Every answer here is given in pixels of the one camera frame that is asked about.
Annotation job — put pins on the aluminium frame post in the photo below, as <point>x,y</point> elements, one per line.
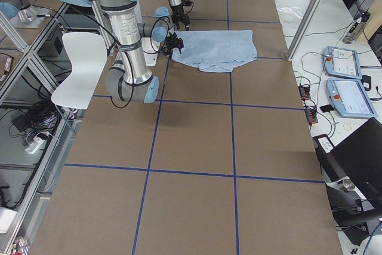
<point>302,29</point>

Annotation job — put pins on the white power strip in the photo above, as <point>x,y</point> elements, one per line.
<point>35,145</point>

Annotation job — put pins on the white plastic chair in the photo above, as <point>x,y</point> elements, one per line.
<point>88,55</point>

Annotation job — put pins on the far blue teach pendant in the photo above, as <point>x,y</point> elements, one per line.
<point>342,62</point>

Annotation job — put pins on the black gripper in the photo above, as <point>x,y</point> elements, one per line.
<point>178,13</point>
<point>173,42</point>

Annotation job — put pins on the light blue button-up shirt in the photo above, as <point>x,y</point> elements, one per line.
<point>216,51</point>

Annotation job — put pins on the clear plastic bag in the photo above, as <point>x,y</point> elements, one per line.
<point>290,18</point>

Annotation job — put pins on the blue teach pendant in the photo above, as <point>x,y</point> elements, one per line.
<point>342,62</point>
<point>349,98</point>

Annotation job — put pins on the black laptop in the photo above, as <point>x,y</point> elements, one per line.
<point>357,157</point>

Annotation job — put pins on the near blue teach pendant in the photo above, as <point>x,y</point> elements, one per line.
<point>349,98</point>

